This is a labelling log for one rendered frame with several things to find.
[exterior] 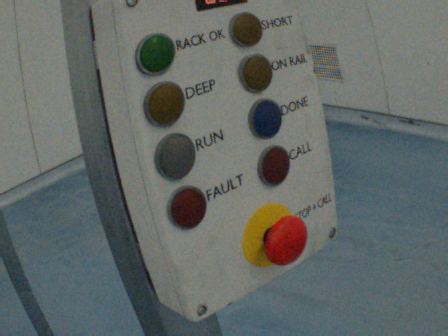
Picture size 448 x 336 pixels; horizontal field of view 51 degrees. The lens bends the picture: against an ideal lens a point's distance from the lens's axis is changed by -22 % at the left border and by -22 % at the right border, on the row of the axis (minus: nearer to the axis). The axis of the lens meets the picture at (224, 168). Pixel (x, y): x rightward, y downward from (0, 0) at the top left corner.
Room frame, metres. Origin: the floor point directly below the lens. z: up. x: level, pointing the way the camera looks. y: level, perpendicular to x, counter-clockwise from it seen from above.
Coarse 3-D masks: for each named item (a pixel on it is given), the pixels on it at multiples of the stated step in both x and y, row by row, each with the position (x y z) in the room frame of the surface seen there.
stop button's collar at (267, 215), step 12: (264, 204) 0.41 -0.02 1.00; (276, 204) 0.41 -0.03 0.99; (252, 216) 0.40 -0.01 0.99; (264, 216) 0.40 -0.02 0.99; (276, 216) 0.41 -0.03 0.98; (252, 228) 0.39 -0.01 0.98; (264, 228) 0.40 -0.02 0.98; (252, 240) 0.39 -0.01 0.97; (252, 252) 0.39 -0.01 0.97; (264, 252) 0.40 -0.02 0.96; (264, 264) 0.40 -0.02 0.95
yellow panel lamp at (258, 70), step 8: (256, 56) 0.41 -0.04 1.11; (248, 64) 0.40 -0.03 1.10; (256, 64) 0.41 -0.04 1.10; (264, 64) 0.41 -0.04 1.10; (248, 72) 0.40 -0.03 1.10; (256, 72) 0.41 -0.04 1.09; (264, 72) 0.41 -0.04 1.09; (248, 80) 0.40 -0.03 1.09; (256, 80) 0.40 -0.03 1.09; (264, 80) 0.41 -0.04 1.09; (256, 88) 0.41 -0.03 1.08
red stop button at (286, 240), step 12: (288, 216) 0.39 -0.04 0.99; (276, 228) 0.38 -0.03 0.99; (288, 228) 0.38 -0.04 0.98; (300, 228) 0.39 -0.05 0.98; (264, 240) 0.40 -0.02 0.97; (276, 240) 0.38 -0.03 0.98; (288, 240) 0.38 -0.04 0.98; (300, 240) 0.39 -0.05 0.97; (276, 252) 0.37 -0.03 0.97; (288, 252) 0.38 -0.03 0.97; (300, 252) 0.39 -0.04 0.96; (276, 264) 0.38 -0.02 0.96; (288, 264) 0.38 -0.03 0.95
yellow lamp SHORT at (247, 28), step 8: (240, 16) 0.41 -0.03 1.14; (248, 16) 0.41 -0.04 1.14; (240, 24) 0.40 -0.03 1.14; (248, 24) 0.41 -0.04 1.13; (256, 24) 0.41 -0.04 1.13; (240, 32) 0.40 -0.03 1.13; (248, 32) 0.41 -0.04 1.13; (256, 32) 0.41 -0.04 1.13; (240, 40) 0.40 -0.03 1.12; (248, 40) 0.41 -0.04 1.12; (256, 40) 0.41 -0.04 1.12
